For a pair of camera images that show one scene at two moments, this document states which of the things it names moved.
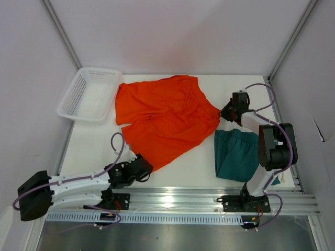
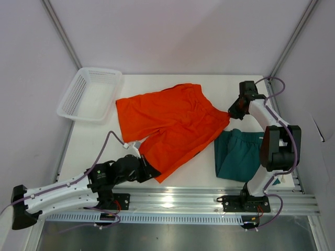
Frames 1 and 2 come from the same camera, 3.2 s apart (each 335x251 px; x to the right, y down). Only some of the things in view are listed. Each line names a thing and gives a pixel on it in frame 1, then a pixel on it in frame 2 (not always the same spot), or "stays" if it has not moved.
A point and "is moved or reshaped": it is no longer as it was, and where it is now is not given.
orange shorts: x=165 y=117 is moved or reshaped
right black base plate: x=237 y=203 stays
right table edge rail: x=278 y=112 stays
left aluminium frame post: x=53 y=18 stays
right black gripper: x=223 y=112 to x=233 y=112
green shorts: x=236 y=155 stays
